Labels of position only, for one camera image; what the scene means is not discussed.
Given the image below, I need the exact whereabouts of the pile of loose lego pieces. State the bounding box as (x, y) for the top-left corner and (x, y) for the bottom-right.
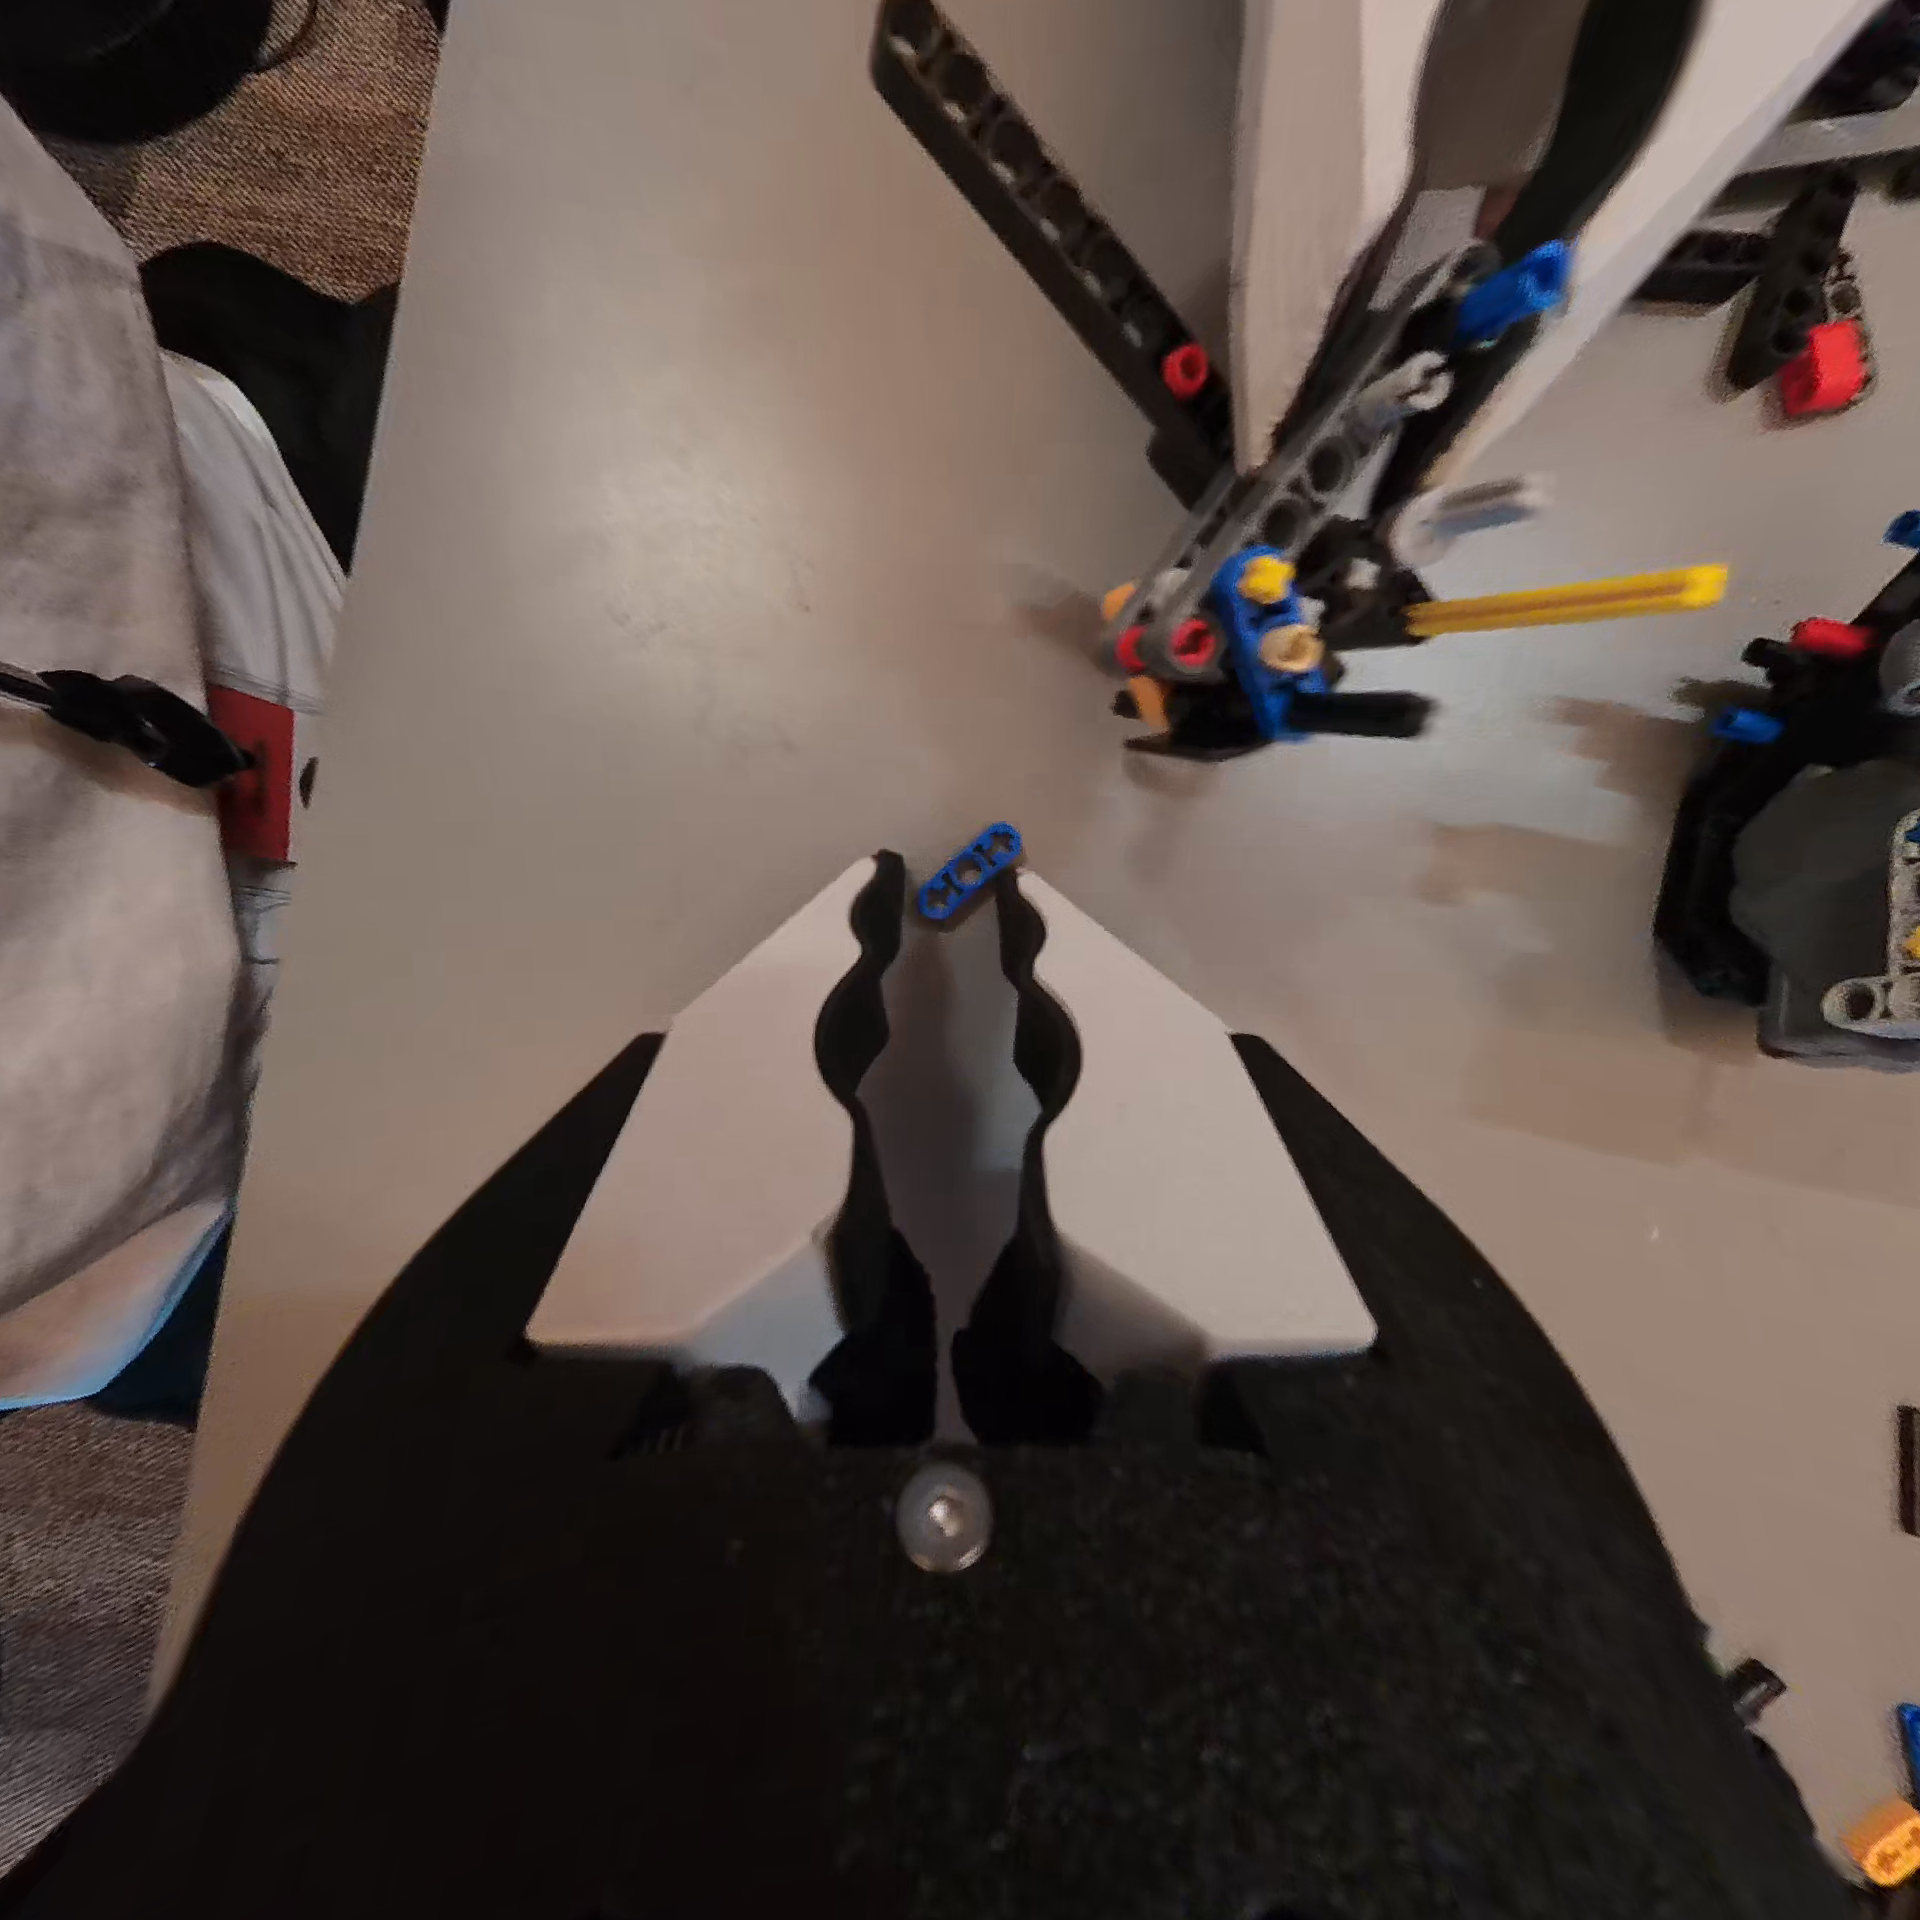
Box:
(1632, 0), (1920, 423)

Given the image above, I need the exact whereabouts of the cluster of small lego pins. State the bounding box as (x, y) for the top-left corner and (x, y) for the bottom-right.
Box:
(1722, 1656), (1920, 1891)

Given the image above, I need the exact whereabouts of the red strap tag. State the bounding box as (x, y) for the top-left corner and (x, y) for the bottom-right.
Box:
(211, 686), (300, 865)

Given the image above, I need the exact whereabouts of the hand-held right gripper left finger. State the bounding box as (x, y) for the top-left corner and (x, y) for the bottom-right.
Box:
(522, 848), (937, 1423)

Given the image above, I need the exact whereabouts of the small blue lego beam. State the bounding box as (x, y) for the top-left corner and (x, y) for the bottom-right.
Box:
(919, 822), (1027, 921)

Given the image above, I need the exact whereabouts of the black yellow lego assembly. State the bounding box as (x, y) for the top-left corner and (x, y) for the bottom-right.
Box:
(870, 0), (1734, 769)

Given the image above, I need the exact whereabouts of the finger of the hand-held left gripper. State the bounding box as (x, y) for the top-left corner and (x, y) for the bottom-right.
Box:
(1230, 0), (1485, 478)
(1407, 0), (1902, 486)

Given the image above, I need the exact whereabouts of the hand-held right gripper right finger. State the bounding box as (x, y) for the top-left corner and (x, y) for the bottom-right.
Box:
(964, 871), (1383, 1409)

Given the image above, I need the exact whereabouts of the black body strap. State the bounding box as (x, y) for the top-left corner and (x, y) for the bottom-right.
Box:
(0, 667), (254, 790)

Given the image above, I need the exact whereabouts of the grey black lego chassis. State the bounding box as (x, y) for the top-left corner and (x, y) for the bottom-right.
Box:
(1651, 511), (1920, 1070)

